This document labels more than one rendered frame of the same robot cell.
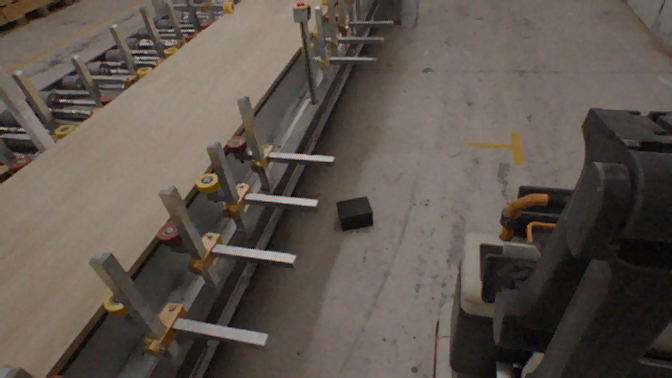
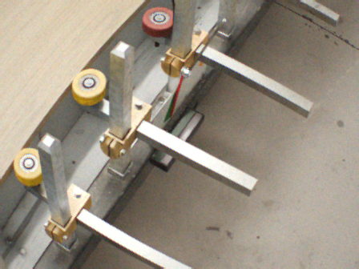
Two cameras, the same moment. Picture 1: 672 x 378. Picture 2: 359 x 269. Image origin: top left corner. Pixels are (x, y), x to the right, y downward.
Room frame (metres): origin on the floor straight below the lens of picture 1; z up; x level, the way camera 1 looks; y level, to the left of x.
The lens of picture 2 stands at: (1.54, -0.34, 2.32)
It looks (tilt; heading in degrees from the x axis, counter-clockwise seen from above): 56 degrees down; 7
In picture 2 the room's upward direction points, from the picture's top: 6 degrees clockwise
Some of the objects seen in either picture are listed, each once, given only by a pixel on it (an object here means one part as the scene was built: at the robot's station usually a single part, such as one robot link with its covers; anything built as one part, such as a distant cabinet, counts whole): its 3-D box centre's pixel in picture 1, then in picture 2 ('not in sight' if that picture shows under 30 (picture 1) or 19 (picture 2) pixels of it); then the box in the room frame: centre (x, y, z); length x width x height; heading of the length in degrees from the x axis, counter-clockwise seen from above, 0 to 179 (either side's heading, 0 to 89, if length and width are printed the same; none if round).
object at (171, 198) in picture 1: (195, 245); not in sight; (0.84, 0.46, 0.90); 0.04 x 0.04 x 0.48; 71
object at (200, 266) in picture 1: (205, 253); not in sight; (0.87, 0.45, 0.83); 0.14 x 0.06 x 0.05; 161
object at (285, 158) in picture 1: (283, 158); not in sight; (1.33, 0.20, 0.84); 0.43 x 0.03 x 0.04; 71
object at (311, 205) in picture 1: (261, 200); not in sight; (1.09, 0.28, 0.83); 0.43 x 0.03 x 0.04; 71
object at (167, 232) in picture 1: (175, 240); not in sight; (0.92, 0.55, 0.85); 0.08 x 0.08 x 0.11
